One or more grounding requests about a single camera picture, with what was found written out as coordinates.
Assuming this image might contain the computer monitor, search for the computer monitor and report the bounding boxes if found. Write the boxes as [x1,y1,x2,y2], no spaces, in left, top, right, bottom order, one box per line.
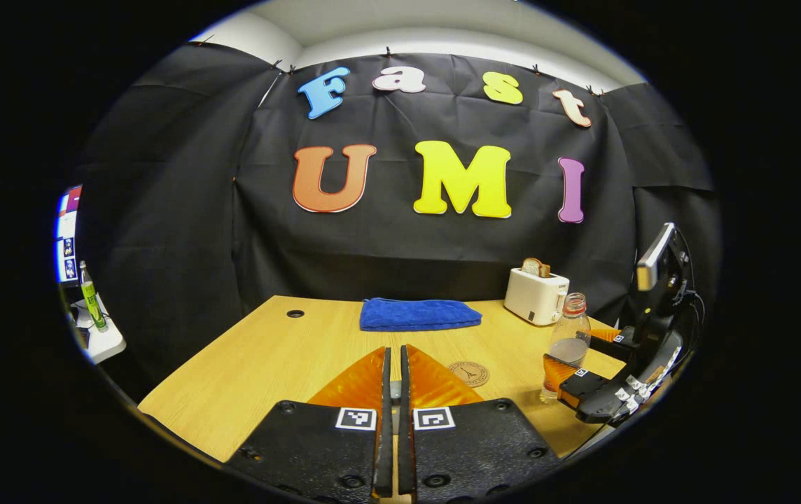
[56,185,83,284]

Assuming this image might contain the round brown coaster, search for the round brown coaster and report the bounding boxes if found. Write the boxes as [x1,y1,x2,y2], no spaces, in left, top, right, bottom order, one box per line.
[447,360,490,388]

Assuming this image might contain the clear plastic water bottle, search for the clear plastic water bottle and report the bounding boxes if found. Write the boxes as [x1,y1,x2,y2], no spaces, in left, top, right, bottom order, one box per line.
[541,293,592,401]

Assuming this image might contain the white side table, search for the white side table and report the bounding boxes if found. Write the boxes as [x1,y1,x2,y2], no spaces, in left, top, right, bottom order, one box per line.
[71,294,127,365]

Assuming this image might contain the green drink bottle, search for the green drink bottle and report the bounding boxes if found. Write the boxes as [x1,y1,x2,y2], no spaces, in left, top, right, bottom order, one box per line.
[79,261,109,333]

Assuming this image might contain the white toaster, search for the white toaster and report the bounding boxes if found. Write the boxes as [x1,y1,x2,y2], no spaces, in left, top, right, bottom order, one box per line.
[503,267,571,327]

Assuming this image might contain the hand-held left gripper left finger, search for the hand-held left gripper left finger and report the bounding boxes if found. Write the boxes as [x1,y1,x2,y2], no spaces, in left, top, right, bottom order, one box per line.
[225,346,394,501]

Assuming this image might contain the blue towel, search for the blue towel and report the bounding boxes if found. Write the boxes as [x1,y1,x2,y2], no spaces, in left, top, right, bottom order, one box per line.
[360,297,483,333]

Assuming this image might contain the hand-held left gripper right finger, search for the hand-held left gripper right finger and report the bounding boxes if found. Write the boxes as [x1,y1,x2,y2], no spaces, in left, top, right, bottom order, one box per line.
[398,344,562,503]

